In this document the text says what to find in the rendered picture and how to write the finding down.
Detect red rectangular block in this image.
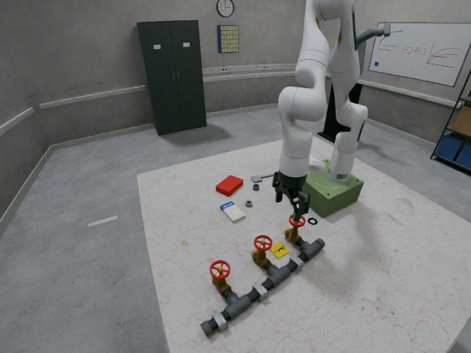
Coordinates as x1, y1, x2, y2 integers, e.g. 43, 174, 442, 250
215, 175, 243, 197

